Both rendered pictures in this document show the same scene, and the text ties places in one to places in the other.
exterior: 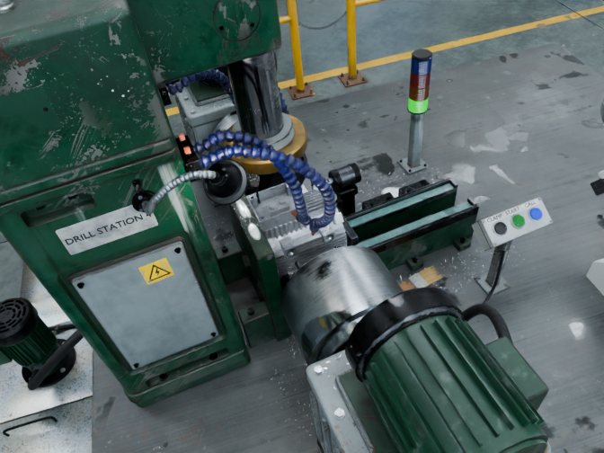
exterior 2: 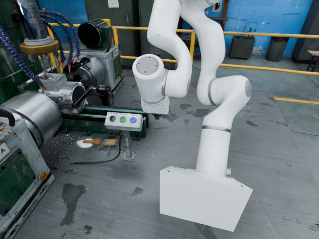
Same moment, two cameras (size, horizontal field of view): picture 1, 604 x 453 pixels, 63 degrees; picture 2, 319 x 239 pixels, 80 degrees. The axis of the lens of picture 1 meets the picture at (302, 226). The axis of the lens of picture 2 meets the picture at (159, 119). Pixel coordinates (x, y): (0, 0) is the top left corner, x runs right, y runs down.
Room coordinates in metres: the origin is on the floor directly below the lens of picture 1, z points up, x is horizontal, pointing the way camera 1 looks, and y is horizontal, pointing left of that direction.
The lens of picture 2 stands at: (0.18, -0.96, 1.57)
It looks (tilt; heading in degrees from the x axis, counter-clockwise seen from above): 35 degrees down; 25
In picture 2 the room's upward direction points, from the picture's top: straight up
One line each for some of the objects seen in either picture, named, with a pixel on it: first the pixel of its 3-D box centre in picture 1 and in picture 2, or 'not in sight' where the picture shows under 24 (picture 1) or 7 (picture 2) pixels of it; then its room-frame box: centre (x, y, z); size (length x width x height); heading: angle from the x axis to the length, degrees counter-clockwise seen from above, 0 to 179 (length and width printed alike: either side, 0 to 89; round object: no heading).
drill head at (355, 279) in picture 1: (359, 334); (20, 127); (0.54, -0.09, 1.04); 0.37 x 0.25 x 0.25; 17
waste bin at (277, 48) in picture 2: not in sight; (276, 48); (5.98, -1.57, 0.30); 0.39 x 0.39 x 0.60
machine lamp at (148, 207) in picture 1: (186, 187); not in sight; (0.59, 0.17, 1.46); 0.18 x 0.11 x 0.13; 107
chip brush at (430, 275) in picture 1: (409, 286); (99, 142); (0.81, -0.27, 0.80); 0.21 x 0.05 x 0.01; 113
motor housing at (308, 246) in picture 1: (297, 232); (63, 96); (0.88, 0.01, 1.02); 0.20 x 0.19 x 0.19; 107
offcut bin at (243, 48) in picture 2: not in sight; (243, 41); (5.75, -0.76, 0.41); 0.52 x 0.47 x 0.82; 100
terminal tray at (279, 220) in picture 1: (278, 211); (53, 82); (0.87, 0.05, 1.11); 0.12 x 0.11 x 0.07; 107
